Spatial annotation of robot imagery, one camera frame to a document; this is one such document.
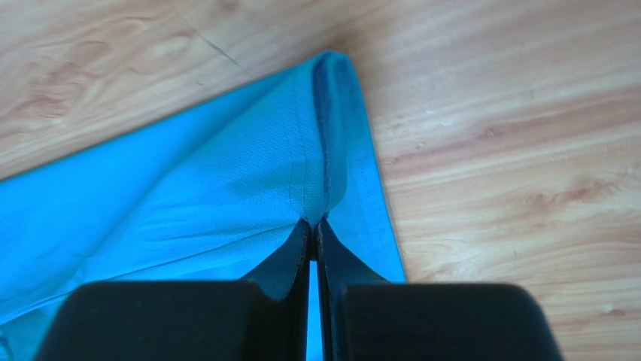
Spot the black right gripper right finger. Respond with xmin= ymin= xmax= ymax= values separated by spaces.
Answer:
xmin=315 ymin=221 xmax=562 ymax=360

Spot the teal t shirt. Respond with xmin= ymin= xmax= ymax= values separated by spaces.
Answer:
xmin=1 ymin=51 xmax=406 ymax=360

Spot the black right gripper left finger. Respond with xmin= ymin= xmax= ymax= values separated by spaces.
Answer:
xmin=35 ymin=221 xmax=311 ymax=360

